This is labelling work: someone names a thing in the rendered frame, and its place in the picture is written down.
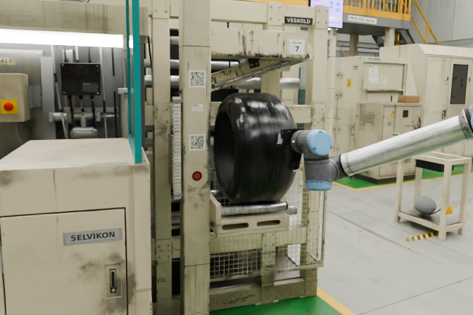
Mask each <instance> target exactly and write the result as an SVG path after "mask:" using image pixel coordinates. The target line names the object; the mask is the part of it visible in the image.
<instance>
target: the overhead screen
mask: <svg viewBox="0 0 473 315"><path fill-rule="evenodd" d="M308 6H309V7H313V6H328V7H329V28H332V29H339V30H341V29H343V0H308Z"/></svg>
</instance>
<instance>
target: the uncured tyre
mask: <svg viewBox="0 0 473 315"><path fill-rule="evenodd" d="M295 128H296V127H295V124H294V119H293V117H292V115H291V113H290V111H289V109H288V108H287V106H286V105H285V104H284V103H283V101H282V100H281V99H280V98H279V97H278V96H276V95H273V94H269V93H235V94H230V95H228V97H226V99H225V100H224V101H223V102H221V104H220V106H219V108H218V109H217V114H216V118H215V126H214V136H213V152H214V162H215V172H216V176H217V182H218V184H219V187H220V190H221V192H222V194H223V195H224V196H225V197H226V198H227V199H228V200H229V201H230V202H231V203H233V204H235V205H245V204H253V203H270V202H276V201H278V200H281V199H282V198H283V197H284V195H285V194H286V193H287V191H288V190H289V189H290V188H291V185H292V183H293V182H294V178H295V175H296V172H293V170H289V169H288V167H287V163H288V159H289V152H290V149H282V148H278V147H277V142H278V134H281V130H280V129H295Z"/></svg>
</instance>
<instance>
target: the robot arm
mask: <svg viewBox="0 0 473 315"><path fill-rule="evenodd" d="M280 130H281V134H278V142H277V147H278V148H282V149H290V152H289V159H288V163H287V167H288V169H289V170H297V169H299V166H300V162H301V156H302V153H303V158H304V167H305V183H306V188H307V189H308V190H310V191H328V190H330V189H331V188H332V182H334V181H336V180H339V179H343V178H346V177H348V176H352V175H353V174H357V173H360V172H364V171H367V170H370V169H374V168H377V167H381V166H384V165H388V164H391V163H394V162H397V161H401V160H404V159H408V158H412V157H415V156H417V155H421V154H424V153H428V152H432V151H434V150H438V149H441V148H445V147H448V146H452V145H455V144H458V143H462V142H465V141H473V106H470V107H468V108H464V109H462V112H461V113H460V115H458V116H456V117H452V118H450V119H447V120H444V121H441V122H437V123H435V124H431V125H429V126H426V127H422V128H420V129H416V130H414V131H410V132H408V133H405V134H401V135H399V136H395V137H393V138H390V139H387V140H384V141H380V142H378V143H374V144H372V145H369V146H365V147H363V148H359V149H357V150H354V151H351V152H349V153H342V154H340V155H336V156H333V157H329V152H330V151H331V150H332V146H333V141H332V138H331V136H330V135H329V134H328V133H327V132H326V131H323V130H319V129H314V130H304V129H280ZM282 130H283V132H282Z"/></svg>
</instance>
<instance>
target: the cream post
mask: <svg viewBox="0 0 473 315"><path fill-rule="evenodd" d="M190 70H202V71H206V87H189V71H190ZM210 70H211V0H179V90H180V89H183V95H181V94H180V93H179V97H181V99H182V100H183V102H181V103H180V104H181V107H180V108H181V110H180V111H181V114H180V115H181V117H180V118H181V121H180V122H181V128H180V129H181V135H180V136H181V141H180V143H181V145H180V146H182V150H181V152H180V153H181V155H180V156H181V159H180V160H181V172H180V173H181V182H180V183H181V187H182V189H181V191H182V192H183V196H184V197H183V198H182V199H179V213H180V315H210V309H209V303H210V301H209V292H210ZM192 104H203V111H192ZM190 134H205V135H206V147H205V150H189V135H190ZM195 173H199V174H200V175H201V177H200V179H195V178H194V175H195Z"/></svg>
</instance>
